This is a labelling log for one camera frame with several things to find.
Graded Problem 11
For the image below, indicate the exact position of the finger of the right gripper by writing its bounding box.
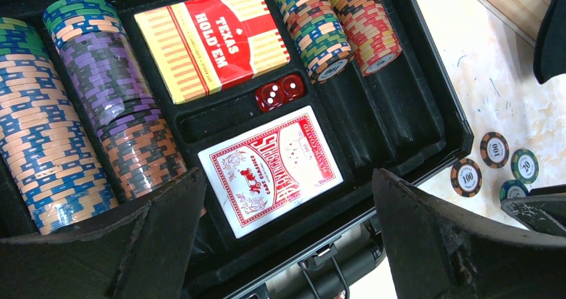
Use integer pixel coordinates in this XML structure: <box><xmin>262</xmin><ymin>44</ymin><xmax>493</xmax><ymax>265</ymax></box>
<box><xmin>500</xmin><ymin>184</ymin><xmax>565</xmax><ymax>237</ymax></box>

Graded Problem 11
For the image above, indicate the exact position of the red yellow chip stack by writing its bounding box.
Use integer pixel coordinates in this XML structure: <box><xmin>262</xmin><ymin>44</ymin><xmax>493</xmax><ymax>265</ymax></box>
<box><xmin>330</xmin><ymin>0</ymin><xmax>402</xmax><ymax>76</ymax></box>

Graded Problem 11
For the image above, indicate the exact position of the blue orange chip stack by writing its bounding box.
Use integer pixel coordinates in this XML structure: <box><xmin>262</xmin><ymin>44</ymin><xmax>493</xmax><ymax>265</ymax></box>
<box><xmin>1</xmin><ymin>17</ymin><xmax>118</xmax><ymax>234</ymax></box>

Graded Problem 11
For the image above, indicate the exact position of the red playing card deck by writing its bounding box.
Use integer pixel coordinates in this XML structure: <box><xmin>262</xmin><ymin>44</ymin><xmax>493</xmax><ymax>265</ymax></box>
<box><xmin>198</xmin><ymin>106</ymin><xmax>343</xmax><ymax>238</ymax></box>

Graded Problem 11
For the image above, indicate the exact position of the black t-shirt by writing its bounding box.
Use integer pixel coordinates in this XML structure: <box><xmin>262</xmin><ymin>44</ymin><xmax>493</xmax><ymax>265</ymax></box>
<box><xmin>533</xmin><ymin>0</ymin><xmax>565</xmax><ymax>84</ymax></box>

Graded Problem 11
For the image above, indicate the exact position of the green orange chip stack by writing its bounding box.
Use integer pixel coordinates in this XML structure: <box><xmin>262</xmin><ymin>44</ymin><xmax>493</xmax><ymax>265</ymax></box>
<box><xmin>275</xmin><ymin>0</ymin><xmax>353</xmax><ymax>83</ymax></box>

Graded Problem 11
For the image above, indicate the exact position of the purple black chip stack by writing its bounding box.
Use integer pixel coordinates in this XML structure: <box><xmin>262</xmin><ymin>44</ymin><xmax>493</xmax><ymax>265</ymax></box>
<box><xmin>43</xmin><ymin>0</ymin><xmax>186</xmax><ymax>200</ymax></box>

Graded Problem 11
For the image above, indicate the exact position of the red die in case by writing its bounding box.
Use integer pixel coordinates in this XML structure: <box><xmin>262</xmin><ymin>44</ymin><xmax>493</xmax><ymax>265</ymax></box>
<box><xmin>278</xmin><ymin>74</ymin><xmax>305</xmax><ymax>101</ymax></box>
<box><xmin>255</xmin><ymin>83</ymin><xmax>286</xmax><ymax>112</ymax></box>

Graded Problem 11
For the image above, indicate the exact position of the orange boxed card deck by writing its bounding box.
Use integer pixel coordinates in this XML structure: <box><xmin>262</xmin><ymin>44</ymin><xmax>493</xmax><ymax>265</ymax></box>
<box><xmin>134</xmin><ymin>0</ymin><xmax>290</xmax><ymax>105</ymax></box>

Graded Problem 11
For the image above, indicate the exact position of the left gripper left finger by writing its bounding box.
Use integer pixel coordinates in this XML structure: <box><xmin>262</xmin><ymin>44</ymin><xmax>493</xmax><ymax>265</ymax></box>
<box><xmin>1</xmin><ymin>168</ymin><xmax>206</xmax><ymax>298</ymax></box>

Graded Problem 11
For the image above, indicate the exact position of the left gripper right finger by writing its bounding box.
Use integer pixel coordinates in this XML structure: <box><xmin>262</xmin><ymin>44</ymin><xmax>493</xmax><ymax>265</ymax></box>
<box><xmin>372</xmin><ymin>169</ymin><xmax>565</xmax><ymax>298</ymax></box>

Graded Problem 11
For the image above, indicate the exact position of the blue green 50 chip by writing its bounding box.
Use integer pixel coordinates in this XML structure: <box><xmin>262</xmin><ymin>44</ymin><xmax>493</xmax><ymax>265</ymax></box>
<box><xmin>499</xmin><ymin>180</ymin><xmax>530</xmax><ymax>201</ymax></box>

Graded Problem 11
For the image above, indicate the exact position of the black poker set case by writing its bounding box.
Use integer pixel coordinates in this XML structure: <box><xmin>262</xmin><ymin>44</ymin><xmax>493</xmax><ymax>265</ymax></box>
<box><xmin>1</xmin><ymin>0</ymin><xmax>473</xmax><ymax>298</ymax></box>

